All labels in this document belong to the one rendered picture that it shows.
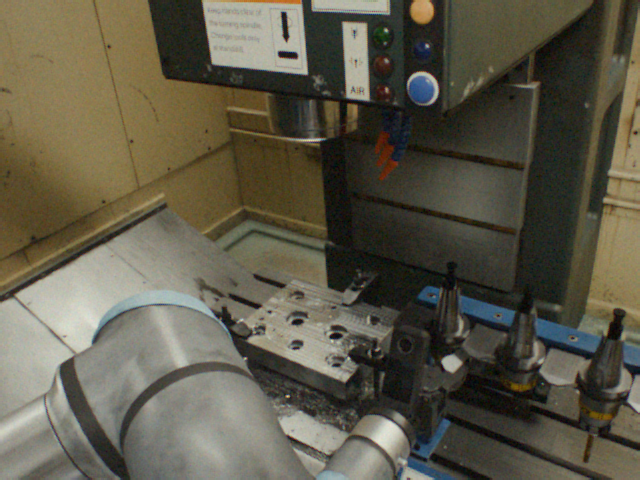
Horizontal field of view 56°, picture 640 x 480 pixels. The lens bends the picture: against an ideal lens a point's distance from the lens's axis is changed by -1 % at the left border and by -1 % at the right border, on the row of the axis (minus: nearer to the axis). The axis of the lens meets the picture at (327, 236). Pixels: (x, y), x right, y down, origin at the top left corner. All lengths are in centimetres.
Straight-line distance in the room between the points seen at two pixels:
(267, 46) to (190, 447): 50
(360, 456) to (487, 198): 83
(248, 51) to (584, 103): 77
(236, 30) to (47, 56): 112
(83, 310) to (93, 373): 137
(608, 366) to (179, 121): 169
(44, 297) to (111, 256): 25
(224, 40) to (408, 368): 48
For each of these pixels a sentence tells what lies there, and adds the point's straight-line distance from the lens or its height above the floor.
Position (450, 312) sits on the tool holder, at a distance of 88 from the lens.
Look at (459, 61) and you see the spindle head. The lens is 68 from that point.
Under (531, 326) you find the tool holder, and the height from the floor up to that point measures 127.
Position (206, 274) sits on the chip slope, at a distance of 201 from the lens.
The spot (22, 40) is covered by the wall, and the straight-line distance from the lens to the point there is 184.
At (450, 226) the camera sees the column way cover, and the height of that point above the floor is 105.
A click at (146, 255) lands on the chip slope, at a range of 204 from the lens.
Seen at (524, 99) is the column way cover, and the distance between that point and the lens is 132.
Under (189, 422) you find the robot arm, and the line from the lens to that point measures 44.
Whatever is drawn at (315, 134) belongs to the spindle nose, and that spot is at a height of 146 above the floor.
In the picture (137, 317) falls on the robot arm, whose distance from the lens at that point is 54.
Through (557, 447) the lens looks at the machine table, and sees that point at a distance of 121.
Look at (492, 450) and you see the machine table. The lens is 118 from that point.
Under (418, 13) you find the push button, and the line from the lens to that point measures 65.
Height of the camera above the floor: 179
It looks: 30 degrees down
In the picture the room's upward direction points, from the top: 5 degrees counter-clockwise
